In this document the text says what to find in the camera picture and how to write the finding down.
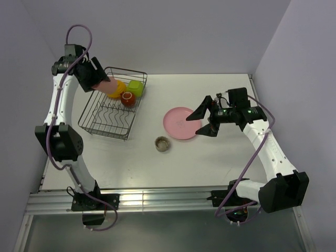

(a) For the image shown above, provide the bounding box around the dark brown ceramic mug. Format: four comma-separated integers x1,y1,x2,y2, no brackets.
120,91,137,108

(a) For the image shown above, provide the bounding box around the black wire dish rack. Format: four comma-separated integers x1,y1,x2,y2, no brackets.
78,66,148,140

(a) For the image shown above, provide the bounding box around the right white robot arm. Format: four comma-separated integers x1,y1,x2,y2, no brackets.
186,90,309,217

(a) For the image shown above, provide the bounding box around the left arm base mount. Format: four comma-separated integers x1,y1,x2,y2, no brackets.
66,183,120,231

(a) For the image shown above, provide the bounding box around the pink plastic cup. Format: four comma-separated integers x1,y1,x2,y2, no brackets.
92,77,118,95

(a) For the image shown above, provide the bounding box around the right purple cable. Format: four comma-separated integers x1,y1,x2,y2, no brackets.
214,96,276,224

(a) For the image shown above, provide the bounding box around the aluminium frame rail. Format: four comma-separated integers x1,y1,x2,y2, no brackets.
24,186,227,215

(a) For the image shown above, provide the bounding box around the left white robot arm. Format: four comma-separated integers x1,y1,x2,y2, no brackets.
35,44,111,211

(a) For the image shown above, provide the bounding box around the yellow ribbed bowl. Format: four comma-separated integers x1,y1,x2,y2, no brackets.
107,80,127,99

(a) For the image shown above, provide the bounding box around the white square bowl green outside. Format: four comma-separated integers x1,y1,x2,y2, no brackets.
127,80,144,97

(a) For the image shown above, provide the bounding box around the small grey speckled bowl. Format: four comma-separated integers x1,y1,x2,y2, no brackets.
154,136,170,152

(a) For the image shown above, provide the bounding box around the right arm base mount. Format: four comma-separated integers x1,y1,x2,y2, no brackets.
206,190,258,207

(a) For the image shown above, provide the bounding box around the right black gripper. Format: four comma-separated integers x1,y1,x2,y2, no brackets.
186,95,236,137

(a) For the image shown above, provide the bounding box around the pink round plate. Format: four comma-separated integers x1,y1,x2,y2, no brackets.
163,107,202,140

